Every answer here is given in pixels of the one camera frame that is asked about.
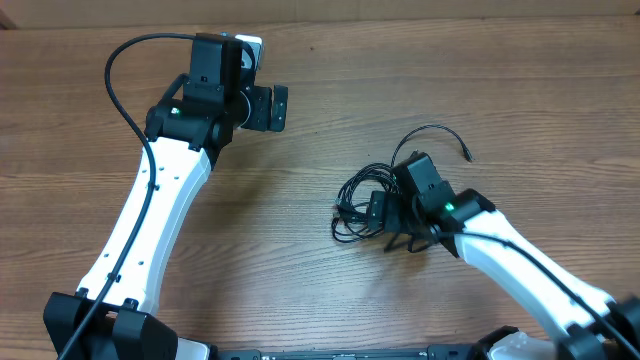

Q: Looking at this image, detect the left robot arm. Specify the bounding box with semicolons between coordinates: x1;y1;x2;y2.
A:
43;33;288;359

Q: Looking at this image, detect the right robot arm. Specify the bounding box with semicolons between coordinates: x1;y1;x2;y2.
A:
367;152;639;359

